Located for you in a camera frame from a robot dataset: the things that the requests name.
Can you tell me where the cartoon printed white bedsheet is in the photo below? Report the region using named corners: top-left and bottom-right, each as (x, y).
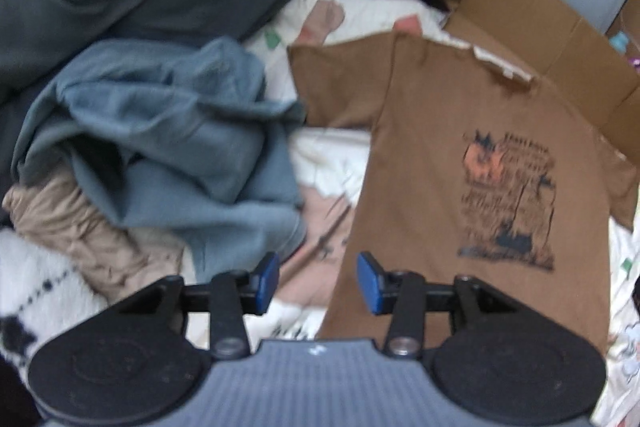
top-left (180, 0), bottom-right (640, 427)

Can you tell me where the large flat cardboard sheet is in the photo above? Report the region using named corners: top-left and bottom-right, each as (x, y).
top-left (390, 0), bottom-right (640, 158)

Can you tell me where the brown printed t-shirt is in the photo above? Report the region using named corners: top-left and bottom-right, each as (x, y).
top-left (287, 32), bottom-right (640, 358)

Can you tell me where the beige garment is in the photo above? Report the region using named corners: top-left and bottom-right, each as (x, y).
top-left (2, 172), bottom-right (187, 304)

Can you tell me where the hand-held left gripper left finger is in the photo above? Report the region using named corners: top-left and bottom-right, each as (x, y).
top-left (117, 252), bottom-right (281, 359)

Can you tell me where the white fluffy blanket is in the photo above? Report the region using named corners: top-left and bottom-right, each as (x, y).
top-left (0, 227), bottom-right (116, 383)

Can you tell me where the blue-grey sweatshirt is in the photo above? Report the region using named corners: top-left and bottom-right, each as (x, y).
top-left (12, 37), bottom-right (308, 278)

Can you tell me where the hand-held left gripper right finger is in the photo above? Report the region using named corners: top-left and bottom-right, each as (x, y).
top-left (356, 252), bottom-right (521, 359)

